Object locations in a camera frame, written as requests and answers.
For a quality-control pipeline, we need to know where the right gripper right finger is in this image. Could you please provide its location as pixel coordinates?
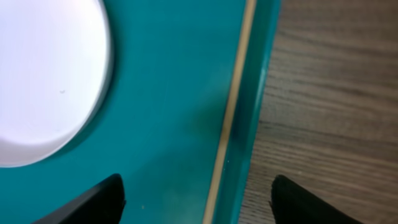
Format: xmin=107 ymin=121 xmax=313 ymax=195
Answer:
xmin=270 ymin=175 xmax=361 ymax=224

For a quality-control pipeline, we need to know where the teal serving tray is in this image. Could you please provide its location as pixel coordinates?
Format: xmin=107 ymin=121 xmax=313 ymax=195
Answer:
xmin=1 ymin=0 xmax=280 ymax=223

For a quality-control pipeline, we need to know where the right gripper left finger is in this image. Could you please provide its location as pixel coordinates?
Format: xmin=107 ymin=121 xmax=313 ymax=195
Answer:
xmin=36 ymin=174 xmax=126 ymax=224

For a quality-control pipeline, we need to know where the wooden chopstick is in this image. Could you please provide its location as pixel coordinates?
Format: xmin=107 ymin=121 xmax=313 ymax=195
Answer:
xmin=202 ymin=0 xmax=257 ymax=224

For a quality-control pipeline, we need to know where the large pink plate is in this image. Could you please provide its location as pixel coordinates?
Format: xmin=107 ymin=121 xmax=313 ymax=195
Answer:
xmin=1 ymin=0 xmax=113 ymax=167

